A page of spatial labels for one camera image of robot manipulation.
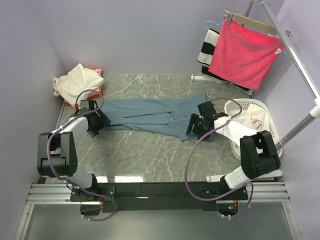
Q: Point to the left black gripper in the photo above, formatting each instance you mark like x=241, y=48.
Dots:
x=103, y=121

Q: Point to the blue wire hanger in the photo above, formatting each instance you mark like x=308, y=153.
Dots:
x=212, y=24

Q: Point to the black base beam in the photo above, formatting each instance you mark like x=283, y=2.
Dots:
x=148, y=196

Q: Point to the aluminium rail frame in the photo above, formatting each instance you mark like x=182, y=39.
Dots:
x=133, y=156

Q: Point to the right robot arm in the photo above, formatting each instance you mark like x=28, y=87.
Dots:
x=258, y=154

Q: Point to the pink folded t shirt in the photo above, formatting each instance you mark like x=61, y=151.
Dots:
x=100, y=89

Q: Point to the white t shirt in basket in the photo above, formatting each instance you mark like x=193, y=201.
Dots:
x=255, y=118

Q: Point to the red towel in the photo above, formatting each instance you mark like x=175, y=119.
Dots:
x=243, y=56

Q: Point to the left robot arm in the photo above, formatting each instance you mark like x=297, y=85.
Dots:
x=56, y=150

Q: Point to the black white striped cloth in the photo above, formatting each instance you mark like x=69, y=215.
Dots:
x=205, y=57

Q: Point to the white laundry basket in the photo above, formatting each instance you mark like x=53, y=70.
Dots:
x=232, y=108

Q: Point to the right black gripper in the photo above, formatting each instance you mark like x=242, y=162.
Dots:
x=194, y=119

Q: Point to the cream folded t shirt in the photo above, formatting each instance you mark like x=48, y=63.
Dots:
x=77, y=84

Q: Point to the wooden clip hanger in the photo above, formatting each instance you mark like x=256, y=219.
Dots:
x=253, y=23

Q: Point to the blue t shirt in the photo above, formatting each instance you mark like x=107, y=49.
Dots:
x=162, y=116

